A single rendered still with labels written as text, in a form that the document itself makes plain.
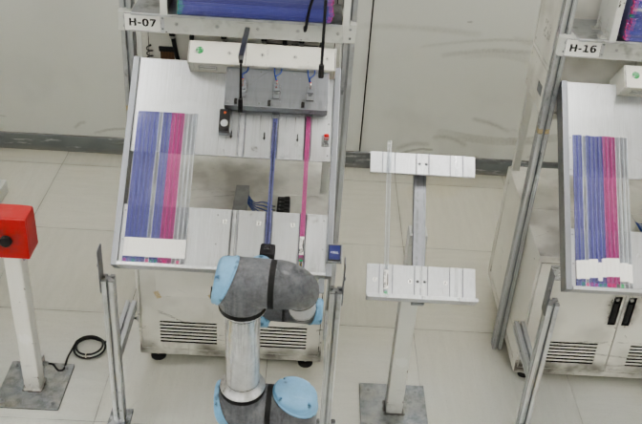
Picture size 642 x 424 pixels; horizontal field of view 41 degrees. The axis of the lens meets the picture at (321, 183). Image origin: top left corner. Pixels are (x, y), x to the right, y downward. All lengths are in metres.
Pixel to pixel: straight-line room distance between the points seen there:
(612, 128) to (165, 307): 1.72
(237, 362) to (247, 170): 1.45
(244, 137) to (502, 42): 2.03
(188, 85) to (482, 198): 2.17
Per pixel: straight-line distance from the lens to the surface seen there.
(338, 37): 2.87
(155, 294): 3.27
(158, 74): 2.97
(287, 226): 2.79
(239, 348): 2.12
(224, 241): 2.78
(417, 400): 3.39
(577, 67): 3.21
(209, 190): 3.35
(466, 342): 3.70
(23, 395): 3.45
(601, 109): 3.08
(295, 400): 2.26
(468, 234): 4.35
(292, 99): 2.84
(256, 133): 2.87
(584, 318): 3.40
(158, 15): 2.87
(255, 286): 1.97
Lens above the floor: 2.38
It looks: 31 degrees down
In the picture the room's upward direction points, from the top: 4 degrees clockwise
